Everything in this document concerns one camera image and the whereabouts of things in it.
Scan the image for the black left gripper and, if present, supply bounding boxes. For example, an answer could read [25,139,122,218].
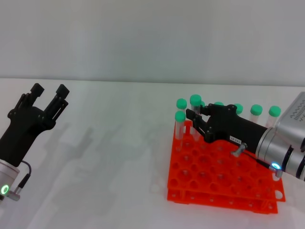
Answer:
[0,83,71,168]

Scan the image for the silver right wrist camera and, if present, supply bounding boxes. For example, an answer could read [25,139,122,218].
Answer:
[274,91,305,154]

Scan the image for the orange test tube rack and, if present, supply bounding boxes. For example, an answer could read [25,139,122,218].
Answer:
[166,119,286,215]

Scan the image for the gripper grey cable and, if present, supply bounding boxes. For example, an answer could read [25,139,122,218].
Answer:
[5,161,33,201]
[232,142,284,179]

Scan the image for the right gripper grey cable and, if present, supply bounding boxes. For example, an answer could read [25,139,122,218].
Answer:
[232,142,284,179]

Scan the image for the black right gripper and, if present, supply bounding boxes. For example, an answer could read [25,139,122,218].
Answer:
[185,104,269,154]

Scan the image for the left gripper grey cable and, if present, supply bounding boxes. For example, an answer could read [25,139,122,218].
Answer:
[5,161,33,201]

